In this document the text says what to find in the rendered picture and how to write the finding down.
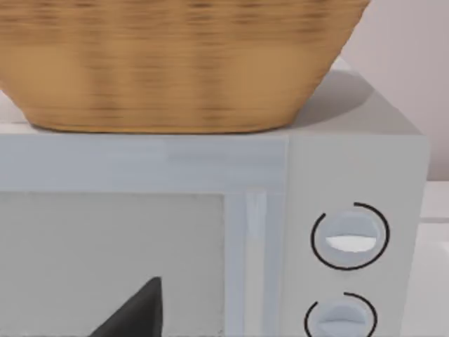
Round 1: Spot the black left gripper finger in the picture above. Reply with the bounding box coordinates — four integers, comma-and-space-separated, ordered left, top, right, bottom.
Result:
88, 276, 165, 337

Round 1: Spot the microwave oven door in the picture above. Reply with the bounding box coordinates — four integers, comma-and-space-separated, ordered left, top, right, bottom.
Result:
0, 136, 290, 337

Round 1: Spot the pale microwave knob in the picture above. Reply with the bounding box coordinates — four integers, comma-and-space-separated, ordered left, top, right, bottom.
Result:
311, 298, 372, 337
318, 209, 384, 263

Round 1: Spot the woven wicker basket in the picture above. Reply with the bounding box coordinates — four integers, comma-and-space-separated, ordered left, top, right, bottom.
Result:
0, 0, 372, 135

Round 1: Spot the pale microwave oven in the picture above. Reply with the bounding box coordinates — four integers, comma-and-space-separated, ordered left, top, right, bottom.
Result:
0, 58, 431, 337

